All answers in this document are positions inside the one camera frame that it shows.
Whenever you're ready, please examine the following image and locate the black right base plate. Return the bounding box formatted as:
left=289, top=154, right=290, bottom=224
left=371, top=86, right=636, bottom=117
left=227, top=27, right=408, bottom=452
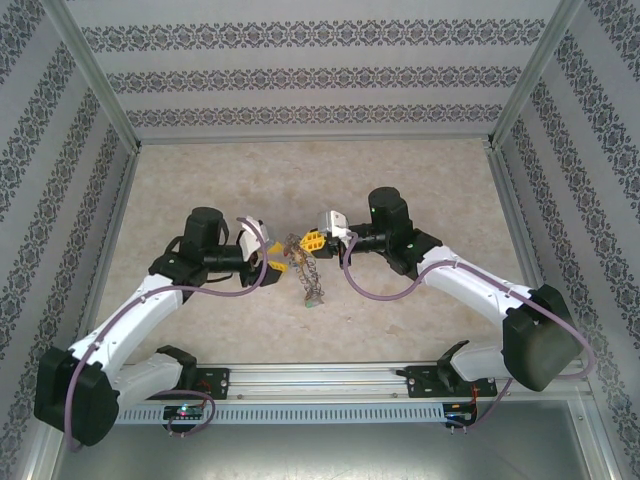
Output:
left=404, top=364, right=499, bottom=399

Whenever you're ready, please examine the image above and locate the large metal keyring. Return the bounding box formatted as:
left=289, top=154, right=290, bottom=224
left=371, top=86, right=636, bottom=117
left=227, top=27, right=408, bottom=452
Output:
left=281, top=231, right=326, bottom=307

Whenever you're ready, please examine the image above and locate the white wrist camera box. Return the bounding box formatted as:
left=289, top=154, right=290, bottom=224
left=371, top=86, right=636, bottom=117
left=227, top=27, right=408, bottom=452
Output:
left=237, top=217, right=272, bottom=265
left=314, top=209, right=352, bottom=240

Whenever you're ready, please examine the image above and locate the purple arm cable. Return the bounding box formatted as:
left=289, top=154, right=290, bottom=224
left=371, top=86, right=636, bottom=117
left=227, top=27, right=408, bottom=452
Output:
left=67, top=214, right=271, bottom=454
left=339, top=232, right=596, bottom=432

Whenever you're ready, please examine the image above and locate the aluminium frame post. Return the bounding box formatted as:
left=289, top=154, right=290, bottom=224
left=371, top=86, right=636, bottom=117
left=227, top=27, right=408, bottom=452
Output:
left=42, top=0, right=144, bottom=151
left=487, top=0, right=586, bottom=149

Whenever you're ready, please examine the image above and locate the left circuit board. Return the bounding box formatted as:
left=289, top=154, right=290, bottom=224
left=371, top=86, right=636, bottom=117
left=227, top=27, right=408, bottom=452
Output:
left=163, top=404, right=206, bottom=421

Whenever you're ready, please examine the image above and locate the aluminium back rail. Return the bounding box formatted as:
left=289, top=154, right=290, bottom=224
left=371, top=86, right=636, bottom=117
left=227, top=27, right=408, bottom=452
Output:
left=135, top=132, right=496, bottom=147

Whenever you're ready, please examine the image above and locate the slotted grey cable duct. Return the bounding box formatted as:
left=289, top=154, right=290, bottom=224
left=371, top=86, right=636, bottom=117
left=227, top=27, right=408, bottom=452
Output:
left=67, top=404, right=447, bottom=426

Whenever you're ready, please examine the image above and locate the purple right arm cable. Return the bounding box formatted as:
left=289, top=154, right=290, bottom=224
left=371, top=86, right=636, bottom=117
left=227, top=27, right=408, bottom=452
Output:
left=339, top=232, right=596, bottom=432

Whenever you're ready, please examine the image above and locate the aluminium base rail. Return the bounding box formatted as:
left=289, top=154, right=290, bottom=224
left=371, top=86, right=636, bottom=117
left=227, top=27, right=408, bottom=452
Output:
left=48, top=362, right=587, bottom=402

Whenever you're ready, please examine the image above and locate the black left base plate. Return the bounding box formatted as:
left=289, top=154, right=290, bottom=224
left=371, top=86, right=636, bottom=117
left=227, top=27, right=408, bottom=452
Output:
left=139, top=366, right=232, bottom=401

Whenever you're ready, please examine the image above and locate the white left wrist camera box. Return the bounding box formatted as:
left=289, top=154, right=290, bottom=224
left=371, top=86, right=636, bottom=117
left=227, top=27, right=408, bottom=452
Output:
left=237, top=217, right=272, bottom=265

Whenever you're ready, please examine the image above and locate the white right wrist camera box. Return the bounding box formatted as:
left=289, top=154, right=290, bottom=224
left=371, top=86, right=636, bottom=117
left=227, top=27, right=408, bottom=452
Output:
left=314, top=209, right=352, bottom=240

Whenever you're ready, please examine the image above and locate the sheet metal tray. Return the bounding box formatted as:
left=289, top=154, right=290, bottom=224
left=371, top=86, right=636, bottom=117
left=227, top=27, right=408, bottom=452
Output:
left=14, top=399, right=626, bottom=480

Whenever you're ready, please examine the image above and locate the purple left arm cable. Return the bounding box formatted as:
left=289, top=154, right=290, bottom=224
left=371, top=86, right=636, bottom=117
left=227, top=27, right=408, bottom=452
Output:
left=67, top=214, right=271, bottom=454

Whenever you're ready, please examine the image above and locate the aluminium side rail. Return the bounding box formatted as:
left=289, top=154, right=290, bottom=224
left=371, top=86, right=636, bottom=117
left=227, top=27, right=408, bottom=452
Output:
left=485, top=144, right=571, bottom=362
left=67, top=147, right=142, bottom=369

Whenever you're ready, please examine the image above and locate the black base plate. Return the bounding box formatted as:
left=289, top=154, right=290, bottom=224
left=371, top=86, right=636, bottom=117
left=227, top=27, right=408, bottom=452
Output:
left=404, top=364, right=499, bottom=399
left=139, top=366, right=232, bottom=401

